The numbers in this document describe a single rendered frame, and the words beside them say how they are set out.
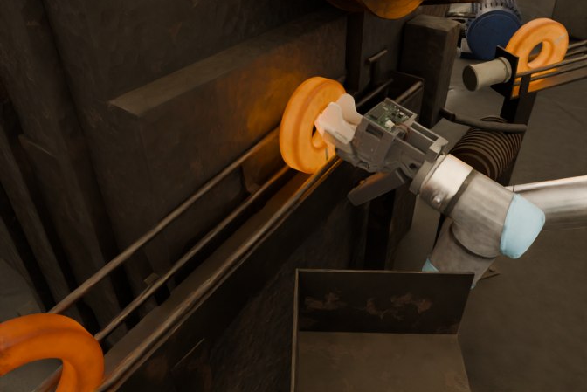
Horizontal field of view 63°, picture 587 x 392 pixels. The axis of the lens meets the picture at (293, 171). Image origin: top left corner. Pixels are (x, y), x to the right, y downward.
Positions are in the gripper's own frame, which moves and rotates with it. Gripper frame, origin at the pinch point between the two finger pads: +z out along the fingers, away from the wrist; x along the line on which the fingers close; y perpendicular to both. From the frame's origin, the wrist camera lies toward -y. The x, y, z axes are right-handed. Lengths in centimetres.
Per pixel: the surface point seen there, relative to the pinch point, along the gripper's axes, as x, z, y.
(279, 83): 2.2, 6.4, 3.4
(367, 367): 24.0, -27.6, -8.8
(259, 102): 7.1, 6.1, 2.3
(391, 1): -13.8, -0.4, 15.8
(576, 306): -65, -66, -62
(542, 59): -66, -21, -3
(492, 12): -218, 22, -54
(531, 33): -59, -16, 3
